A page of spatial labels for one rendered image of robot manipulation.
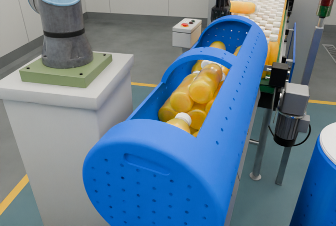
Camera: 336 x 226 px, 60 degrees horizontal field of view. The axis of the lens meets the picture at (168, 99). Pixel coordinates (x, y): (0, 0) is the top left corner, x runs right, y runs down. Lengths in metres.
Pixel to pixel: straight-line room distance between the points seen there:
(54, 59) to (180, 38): 0.80
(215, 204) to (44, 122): 0.59
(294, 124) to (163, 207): 1.15
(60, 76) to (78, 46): 0.11
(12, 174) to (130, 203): 1.92
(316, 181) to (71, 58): 0.76
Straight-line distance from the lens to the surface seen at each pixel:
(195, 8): 5.53
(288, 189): 2.23
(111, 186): 0.58
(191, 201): 0.52
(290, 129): 1.61
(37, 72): 0.89
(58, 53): 0.89
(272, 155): 2.47
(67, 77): 0.85
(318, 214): 0.95
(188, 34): 1.51
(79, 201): 1.11
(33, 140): 1.00
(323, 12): 1.67
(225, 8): 1.39
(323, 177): 0.88
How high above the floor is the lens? 1.53
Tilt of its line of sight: 30 degrees down
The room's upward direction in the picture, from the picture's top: straight up
